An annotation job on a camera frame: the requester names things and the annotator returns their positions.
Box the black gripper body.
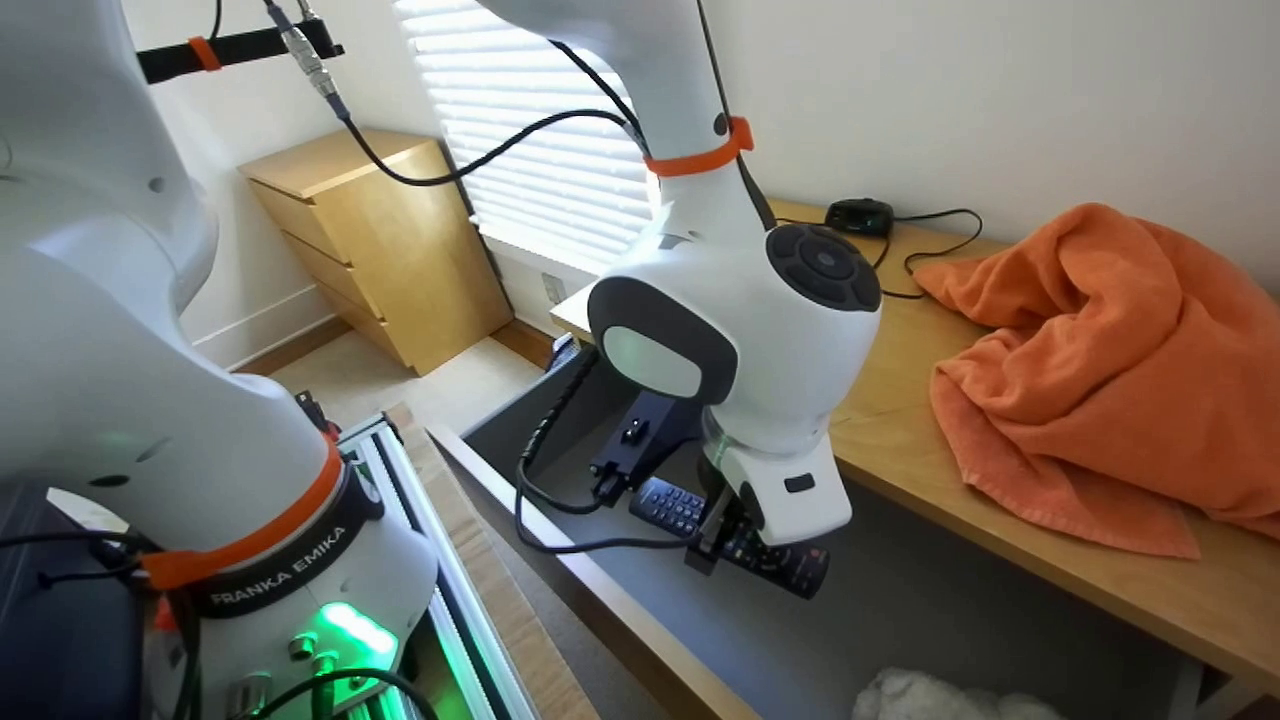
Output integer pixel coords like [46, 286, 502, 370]
[700, 476, 768, 544]

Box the black TV remote control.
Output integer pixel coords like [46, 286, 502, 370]
[629, 476, 832, 600]

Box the grey open drawer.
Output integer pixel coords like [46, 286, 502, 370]
[429, 334, 1204, 720]

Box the wooden chest with light top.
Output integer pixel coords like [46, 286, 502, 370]
[549, 196, 1280, 720]

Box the small wooden drawer cabinet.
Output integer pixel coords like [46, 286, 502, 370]
[241, 123, 515, 378]

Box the white crumpled cloth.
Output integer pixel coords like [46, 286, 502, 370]
[850, 666, 1073, 720]

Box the black puck device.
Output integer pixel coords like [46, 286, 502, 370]
[819, 196, 896, 243]

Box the white window blind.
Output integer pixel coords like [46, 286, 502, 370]
[393, 0, 669, 277]

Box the orange towel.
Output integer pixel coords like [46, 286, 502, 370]
[908, 199, 1280, 563]

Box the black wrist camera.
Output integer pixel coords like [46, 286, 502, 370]
[588, 388, 710, 511]

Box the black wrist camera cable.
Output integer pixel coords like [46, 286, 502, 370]
[509, 351, 697, 561]

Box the aluminium frame rail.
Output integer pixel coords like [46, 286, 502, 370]
[336, 412, 539, 720]

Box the thin black device cable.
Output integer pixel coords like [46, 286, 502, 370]
[863, 206, 994, 305]

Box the black base cable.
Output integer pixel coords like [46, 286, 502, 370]
[245, 662, 446, 720]

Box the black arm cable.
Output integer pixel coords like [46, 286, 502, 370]
[260, 0, 784, 233]

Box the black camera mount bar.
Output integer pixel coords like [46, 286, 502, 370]
[133, 16, 350, 89]

